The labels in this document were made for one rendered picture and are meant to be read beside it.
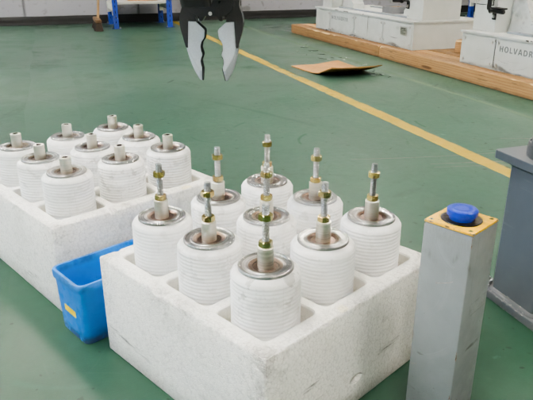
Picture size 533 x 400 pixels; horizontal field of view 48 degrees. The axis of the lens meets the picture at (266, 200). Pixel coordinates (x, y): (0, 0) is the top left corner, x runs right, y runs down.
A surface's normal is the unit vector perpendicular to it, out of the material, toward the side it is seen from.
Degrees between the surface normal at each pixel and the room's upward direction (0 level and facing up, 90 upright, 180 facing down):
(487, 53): 90
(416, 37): 90
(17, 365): 0
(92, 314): 92
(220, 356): 90
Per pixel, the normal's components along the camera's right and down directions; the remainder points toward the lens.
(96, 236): 0.68, 0.27
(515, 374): 0.00, -0.93
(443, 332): -0.71, 0.26
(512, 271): -0.95, 0.12
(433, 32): 0.33, 0.35
